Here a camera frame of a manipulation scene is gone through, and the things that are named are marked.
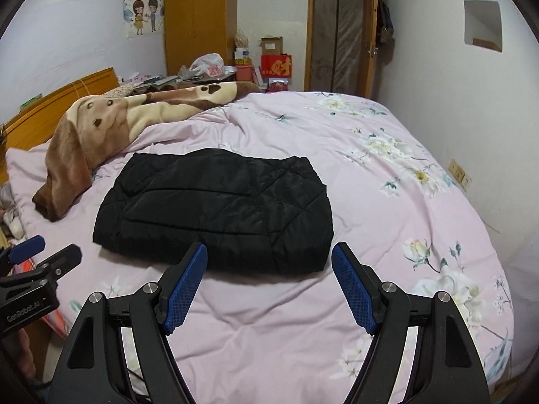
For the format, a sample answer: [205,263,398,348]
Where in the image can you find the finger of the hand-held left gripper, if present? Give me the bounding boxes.
[23,243,83,282]
[0,236,46,278]

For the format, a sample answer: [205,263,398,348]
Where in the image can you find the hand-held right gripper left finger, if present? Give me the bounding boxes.
[46,242,209,404]

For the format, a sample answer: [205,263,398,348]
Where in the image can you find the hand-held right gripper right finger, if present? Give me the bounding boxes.
[330,242,491,404]

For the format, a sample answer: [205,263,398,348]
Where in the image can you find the black padded jacket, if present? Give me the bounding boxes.
[93,148,334,274]

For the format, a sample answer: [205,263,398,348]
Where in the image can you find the person's left hand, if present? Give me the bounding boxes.
[10,327,39,384]

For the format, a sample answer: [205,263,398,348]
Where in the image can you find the pile of crumpled cloths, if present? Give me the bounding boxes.
[0,185,27,245]

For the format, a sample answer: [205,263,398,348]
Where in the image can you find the pink floral bed cover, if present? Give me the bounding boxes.
[4,90,516,404]

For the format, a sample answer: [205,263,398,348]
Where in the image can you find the wooden headboard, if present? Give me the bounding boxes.
[0,67,119,183]

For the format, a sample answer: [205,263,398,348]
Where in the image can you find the brown printed blanket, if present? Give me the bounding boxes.
[33,81,262,223]

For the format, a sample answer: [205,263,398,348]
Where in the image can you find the cluttered bedside table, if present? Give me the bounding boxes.
[122,71,236,93]

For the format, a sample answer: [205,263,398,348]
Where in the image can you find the white plastic bag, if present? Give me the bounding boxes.
[189,53,225,78]

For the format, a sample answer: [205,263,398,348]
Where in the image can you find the red gift box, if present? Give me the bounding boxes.
[260,54,292,80]

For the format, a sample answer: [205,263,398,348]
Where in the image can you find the grey mesh door curtain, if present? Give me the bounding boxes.
[314,0,368,93]

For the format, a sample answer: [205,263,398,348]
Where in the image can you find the brown cardboard box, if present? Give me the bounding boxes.
[260,36,285,56]

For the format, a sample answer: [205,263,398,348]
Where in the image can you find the wooden framed door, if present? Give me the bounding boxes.
[307,0,375,98]

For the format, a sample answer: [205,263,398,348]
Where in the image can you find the wooden wardrobe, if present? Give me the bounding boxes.
[163,0,239,77]

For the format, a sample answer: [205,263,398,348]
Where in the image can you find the bags hanging on door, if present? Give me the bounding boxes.
[377,0,397,45]

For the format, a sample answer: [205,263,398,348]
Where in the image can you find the cartoon couple wall poster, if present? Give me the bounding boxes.
[126,0,166,39]

